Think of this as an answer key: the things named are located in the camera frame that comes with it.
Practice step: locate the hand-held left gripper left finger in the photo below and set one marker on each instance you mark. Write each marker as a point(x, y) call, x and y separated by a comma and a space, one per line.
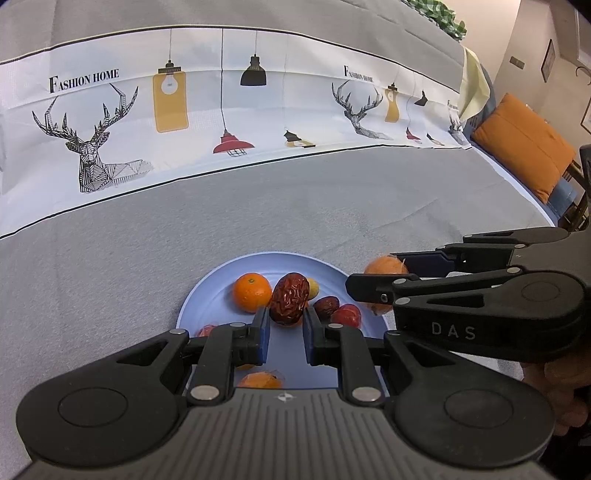
point(264, 337)

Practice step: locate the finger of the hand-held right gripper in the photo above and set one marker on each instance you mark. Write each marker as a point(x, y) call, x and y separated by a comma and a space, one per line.
point(369, 286)
point(429, 264)

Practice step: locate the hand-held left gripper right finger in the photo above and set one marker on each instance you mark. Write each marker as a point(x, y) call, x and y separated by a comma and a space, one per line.
point(308, 339)

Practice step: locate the plastic-wrapped orange mandarin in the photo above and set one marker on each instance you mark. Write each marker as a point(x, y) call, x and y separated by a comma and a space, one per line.
point(261, 380)
point(383, 267)

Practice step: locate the light blue plate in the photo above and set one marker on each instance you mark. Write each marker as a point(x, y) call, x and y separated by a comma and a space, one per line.
point(286, 353)

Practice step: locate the large red fruit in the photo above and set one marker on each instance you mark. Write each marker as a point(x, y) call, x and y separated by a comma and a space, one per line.
point(346, 315)

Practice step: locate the wrinkled red date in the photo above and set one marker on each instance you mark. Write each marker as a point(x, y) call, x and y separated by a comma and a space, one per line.
point(289, 299)
point(327, 305)

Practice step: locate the yellow-brown longan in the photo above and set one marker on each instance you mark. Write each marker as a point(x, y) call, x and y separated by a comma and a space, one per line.
point(313, 287)

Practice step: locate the small red fruit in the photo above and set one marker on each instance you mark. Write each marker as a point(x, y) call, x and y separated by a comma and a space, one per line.
point(206, 330)

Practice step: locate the person's right hand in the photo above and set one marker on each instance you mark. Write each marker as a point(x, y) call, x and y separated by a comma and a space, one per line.
point(554, 390)

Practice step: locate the grey deer-print blanket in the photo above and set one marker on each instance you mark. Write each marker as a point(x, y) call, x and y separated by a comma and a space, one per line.
point(323, 207)

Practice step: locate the wooden chair with blue cushion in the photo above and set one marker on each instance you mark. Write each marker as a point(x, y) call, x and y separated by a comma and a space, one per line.
point(564, 201)

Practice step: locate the orange pillow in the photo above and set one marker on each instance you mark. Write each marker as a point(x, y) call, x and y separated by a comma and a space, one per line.
point(521, 141)

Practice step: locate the pale yellow cloth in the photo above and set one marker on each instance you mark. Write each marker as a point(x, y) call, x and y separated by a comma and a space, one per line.
point(473, 87)

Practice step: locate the green checked cloth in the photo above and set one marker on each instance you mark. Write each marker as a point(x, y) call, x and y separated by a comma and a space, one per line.
point(438, 14)

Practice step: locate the wall switch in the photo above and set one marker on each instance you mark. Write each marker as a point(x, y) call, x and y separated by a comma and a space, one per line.
point(517, 62)

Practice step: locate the wall hook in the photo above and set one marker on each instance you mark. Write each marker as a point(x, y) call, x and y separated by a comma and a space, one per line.
point(583, 74)

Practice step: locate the framed wall picture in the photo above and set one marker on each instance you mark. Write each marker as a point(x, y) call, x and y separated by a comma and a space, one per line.
point(548, 60)

